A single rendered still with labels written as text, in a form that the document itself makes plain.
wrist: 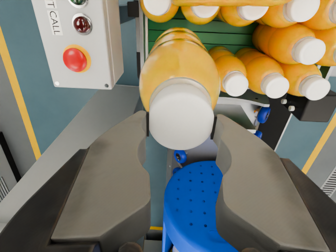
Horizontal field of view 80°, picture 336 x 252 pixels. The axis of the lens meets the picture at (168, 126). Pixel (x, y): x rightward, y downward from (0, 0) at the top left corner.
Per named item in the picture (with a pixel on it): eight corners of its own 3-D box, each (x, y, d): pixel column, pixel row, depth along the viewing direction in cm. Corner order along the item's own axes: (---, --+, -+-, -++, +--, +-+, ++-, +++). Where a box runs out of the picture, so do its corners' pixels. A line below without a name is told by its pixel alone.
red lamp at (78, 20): (76, 32, 30) (73, 33, 29) (73, 15, 29) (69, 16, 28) (91, 33, 30) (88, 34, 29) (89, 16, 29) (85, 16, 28)
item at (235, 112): (202, 110, 56) (208, 136, 45) (203, 102, 54) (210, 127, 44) (238, 112, 55) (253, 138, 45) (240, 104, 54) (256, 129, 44)
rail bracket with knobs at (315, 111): (273, 103, 57) (291, 121, 48) (281, 78, 53) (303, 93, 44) (308, 104, 57) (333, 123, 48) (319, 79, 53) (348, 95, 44)
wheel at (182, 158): (180, 151, 57) (186, 149, 58) (171, 148, 60) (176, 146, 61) (183, 166, 58) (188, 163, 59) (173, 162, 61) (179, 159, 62)
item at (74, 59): (68, 69, 33) (64, 71, 32) (63, 46, 31) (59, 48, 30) (90, 70, 33) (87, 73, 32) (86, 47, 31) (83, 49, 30)
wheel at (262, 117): (254, 124, 52) (262, 126, 51) (259, 108, 49) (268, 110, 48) (260, 117, 55) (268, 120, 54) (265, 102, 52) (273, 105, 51)
